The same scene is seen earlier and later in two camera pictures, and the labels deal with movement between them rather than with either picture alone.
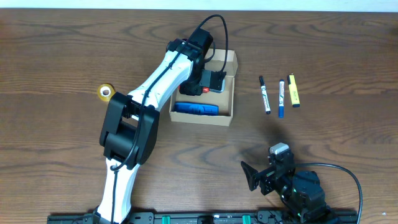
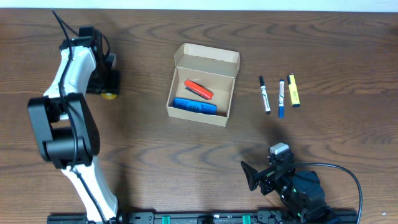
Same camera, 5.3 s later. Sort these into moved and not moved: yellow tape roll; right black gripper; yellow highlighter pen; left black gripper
Moved: left black gripper
Not moved: right black gripper; yellow tape roll; yellow highlighter pen
